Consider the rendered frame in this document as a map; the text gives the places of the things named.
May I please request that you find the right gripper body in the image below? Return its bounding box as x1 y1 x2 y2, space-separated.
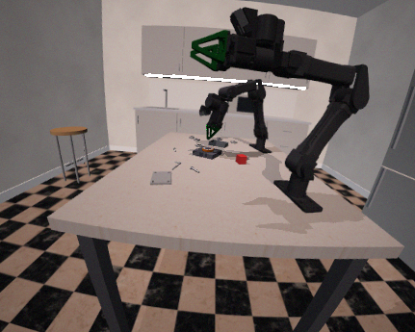
207 112 225 128

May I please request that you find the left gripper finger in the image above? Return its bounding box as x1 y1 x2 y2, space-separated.
192 30 228 64
190 44 218 71

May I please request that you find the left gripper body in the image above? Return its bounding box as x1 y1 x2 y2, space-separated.
216 30 255 71

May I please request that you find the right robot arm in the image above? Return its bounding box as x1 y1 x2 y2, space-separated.
199 79 272 153

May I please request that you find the small red block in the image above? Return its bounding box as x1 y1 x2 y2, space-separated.
236 154 247 165

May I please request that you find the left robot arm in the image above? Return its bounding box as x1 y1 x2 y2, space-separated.
230 7 370 214

